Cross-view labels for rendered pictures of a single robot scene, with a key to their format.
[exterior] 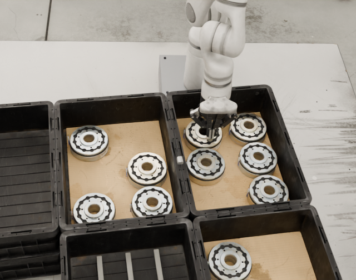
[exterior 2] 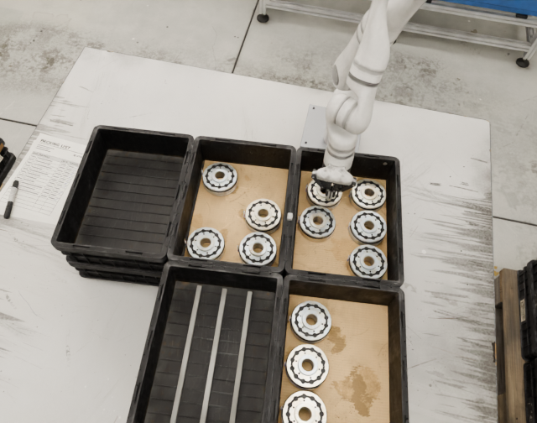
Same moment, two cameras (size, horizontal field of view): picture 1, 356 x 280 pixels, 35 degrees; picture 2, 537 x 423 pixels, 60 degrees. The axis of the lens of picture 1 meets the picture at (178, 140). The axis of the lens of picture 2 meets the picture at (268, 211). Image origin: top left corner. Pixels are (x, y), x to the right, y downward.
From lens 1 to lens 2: 29 cm
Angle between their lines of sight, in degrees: 14
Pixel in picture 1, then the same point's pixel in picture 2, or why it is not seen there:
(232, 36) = (356, 115)
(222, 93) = (341, 164)
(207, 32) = (334, 105)
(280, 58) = (428, 126)
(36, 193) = (164, 215)
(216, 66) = (338, 138)
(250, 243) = (336, 306)
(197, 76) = not seen: hidden behind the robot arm
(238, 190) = (341, 253)
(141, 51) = (298, 95)
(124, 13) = (310, 47)
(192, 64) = not seen: hidden behind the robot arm
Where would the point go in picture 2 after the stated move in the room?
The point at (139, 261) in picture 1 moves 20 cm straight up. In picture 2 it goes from (233, 299) to (230, 270)
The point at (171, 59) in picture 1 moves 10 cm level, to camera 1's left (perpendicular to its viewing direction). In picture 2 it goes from (319, 111) to (292, 102)
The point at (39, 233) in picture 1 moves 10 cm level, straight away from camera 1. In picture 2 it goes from (148, 257) to (149, 221)
